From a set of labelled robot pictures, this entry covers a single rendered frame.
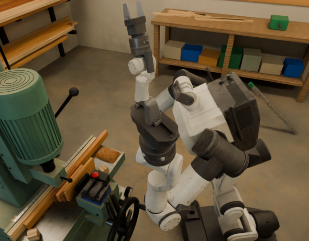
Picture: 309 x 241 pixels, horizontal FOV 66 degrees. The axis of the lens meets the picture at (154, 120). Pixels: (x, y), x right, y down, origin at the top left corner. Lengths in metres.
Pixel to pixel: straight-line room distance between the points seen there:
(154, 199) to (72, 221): 0.50
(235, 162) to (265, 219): 1.12
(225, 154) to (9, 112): 0.67
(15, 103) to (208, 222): 1.57
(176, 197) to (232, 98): 0.40
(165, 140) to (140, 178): 1.89
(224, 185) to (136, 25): 0.84
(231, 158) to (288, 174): 1.94
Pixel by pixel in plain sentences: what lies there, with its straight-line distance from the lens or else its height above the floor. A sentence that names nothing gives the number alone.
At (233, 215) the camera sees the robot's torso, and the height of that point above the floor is 0.63.
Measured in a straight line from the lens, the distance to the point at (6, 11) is 3.38.
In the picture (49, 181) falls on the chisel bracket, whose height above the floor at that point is 1.03.
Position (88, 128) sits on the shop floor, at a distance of 2.95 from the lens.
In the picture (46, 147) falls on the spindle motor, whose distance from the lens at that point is 0.96.
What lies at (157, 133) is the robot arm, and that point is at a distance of 0.48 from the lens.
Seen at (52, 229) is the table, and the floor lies 0.90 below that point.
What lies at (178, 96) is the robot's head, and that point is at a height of 1.43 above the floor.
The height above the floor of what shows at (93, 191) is 1.00.
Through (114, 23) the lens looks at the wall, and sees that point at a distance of 4.57.
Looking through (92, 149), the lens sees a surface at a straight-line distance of 1.35.
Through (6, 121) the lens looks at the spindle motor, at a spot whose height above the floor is 1.41.
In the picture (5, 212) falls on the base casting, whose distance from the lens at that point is 1.44.
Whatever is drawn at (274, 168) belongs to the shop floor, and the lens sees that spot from 2.71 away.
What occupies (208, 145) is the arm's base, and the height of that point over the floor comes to 1.36.
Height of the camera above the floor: 1.89
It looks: 40 degrees down
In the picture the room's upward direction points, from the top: straight up
